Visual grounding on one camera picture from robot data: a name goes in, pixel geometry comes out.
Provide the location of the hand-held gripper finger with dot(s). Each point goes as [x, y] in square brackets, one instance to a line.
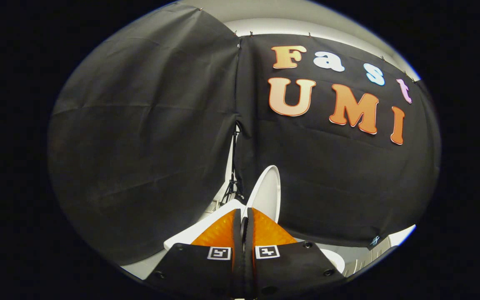
[249, 258]
[238, 250]

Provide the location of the white toilet lid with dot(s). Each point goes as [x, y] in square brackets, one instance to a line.
[267, 196]

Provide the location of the white ceramic toilet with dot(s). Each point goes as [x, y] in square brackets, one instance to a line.
[206, 227]

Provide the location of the black light stand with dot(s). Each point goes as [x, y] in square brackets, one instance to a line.
[234, 158]

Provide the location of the black backdrop cloth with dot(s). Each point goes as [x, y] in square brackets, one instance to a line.
[140, 146]

